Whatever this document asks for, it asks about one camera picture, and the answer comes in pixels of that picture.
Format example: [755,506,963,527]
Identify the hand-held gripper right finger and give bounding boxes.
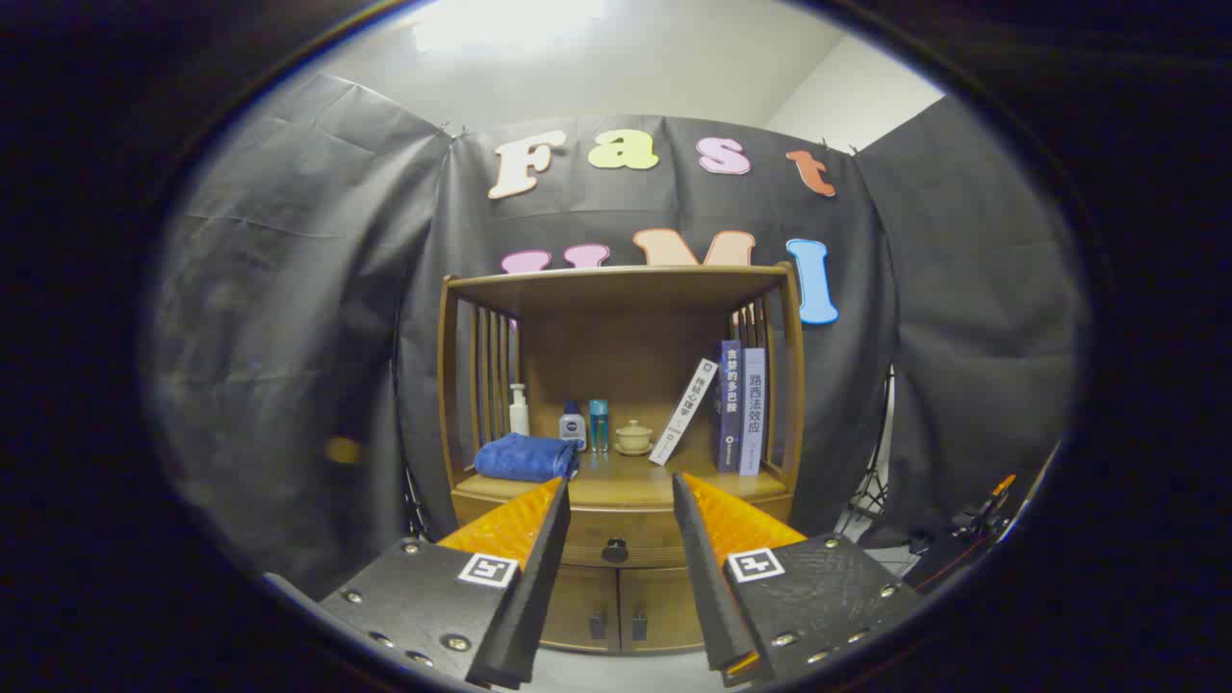
[671,472,925,686]

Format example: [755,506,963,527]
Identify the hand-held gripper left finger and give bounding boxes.
[318,476,572,690]

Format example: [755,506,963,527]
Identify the wooden drawer with black knob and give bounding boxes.
[452,496,795,569]

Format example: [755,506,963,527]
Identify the wooden cabinet door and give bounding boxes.
[619,568,708,651]
[541,566,622,654]

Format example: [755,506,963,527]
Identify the wooden countertop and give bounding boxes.
[454,448,792,511]

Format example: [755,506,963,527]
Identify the wooden cabinet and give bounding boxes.
[438,262,808,655]

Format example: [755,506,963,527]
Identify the blue rolled towel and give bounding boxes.
[474,433,580,483]

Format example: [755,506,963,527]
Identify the white book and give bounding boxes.
[649,358,720,467]

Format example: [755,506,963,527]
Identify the dark blue book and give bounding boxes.
[712,339,744,473]

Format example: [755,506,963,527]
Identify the light purple book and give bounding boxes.
[739,346,768,476]

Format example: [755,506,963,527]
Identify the black tripod stand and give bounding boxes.
[835,371,898,540]

